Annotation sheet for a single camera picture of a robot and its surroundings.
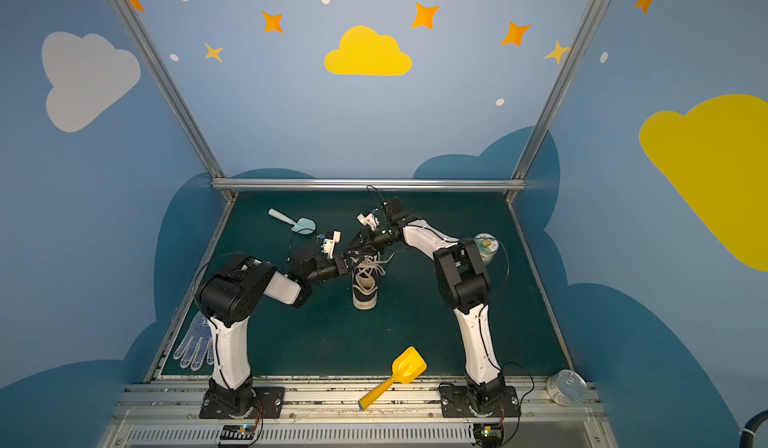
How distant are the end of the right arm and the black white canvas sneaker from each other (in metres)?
0.02

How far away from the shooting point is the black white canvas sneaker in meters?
0.90

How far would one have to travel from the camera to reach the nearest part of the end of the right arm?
2.87 ft

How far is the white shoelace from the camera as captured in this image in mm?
900
